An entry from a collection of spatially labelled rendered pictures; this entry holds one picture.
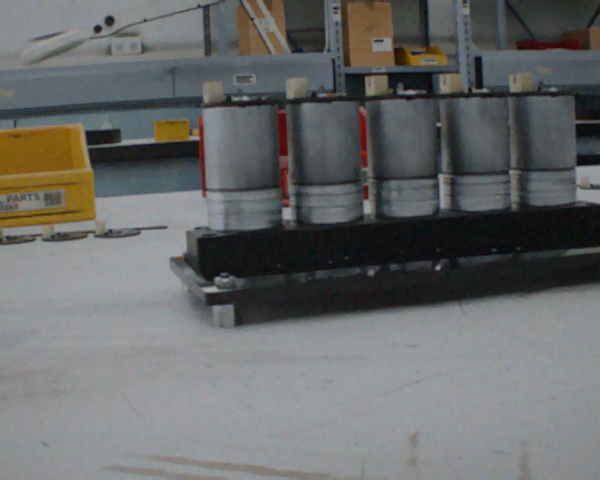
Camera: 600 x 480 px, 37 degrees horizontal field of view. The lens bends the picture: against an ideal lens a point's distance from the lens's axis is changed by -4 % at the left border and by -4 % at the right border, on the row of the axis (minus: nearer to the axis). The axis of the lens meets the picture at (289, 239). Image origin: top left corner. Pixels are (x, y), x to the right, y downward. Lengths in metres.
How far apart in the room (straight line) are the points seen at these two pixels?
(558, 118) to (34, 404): 0.21
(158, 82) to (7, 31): 2.23
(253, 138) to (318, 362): 0.10
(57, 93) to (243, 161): 2.28
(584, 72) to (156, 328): 2.80
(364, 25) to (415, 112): 4.23
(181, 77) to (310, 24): 2.36
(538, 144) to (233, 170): 0.11
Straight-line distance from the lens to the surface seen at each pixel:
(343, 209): 0.30
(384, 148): 0.31
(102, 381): 0.21
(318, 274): 0.27
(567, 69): 2.99
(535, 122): 0.34
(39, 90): 2.57
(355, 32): 4.52
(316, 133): 0.30
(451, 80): 0.33
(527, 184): 0.34
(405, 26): 5.06
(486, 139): 0.32
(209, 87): 0.30
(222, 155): 0.30
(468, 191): 0.32
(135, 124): 4.70
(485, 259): 0.29
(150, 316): 0.28
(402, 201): 0.31
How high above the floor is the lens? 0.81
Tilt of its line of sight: 8 degrees down
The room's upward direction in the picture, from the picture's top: 3 degrees counter-clockwise
